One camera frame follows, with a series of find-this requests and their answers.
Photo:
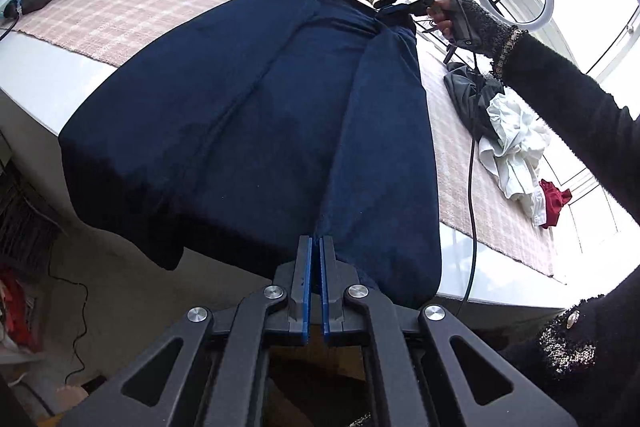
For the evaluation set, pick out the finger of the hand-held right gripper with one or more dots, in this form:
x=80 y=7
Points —
x=397 y=9

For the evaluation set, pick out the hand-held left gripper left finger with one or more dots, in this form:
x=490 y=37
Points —
x=307 y=297

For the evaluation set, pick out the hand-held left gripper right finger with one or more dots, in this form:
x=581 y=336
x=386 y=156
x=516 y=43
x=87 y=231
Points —
x=327 y=297

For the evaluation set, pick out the navy blue hooded sweatshirt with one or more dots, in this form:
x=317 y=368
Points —
x=250 y=107

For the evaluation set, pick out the person's right forearm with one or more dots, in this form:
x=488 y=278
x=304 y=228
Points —
x=565 y=107

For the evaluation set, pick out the person's right hand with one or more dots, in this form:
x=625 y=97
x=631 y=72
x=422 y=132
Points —
x=475 y=22

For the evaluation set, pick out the black tripod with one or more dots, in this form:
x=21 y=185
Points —
x=449 y=54

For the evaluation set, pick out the dark grey pants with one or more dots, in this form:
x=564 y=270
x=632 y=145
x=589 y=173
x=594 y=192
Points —
x=465 y=92

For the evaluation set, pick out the white shirt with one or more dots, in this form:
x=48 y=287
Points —
x=515 y=142

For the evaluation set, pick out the red garment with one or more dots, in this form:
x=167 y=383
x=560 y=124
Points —
x=552 y=202

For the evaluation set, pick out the pink plaid blanket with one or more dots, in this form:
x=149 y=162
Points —
x=125 y=17

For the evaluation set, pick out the person's black tweed jacket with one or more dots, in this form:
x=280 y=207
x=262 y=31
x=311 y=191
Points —
x=600 y=357

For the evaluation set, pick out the red cloth bundle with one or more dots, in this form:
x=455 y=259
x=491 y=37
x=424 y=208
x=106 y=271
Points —
x=15 y=307

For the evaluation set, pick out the white power strip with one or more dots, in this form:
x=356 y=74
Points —
x=9 y=7

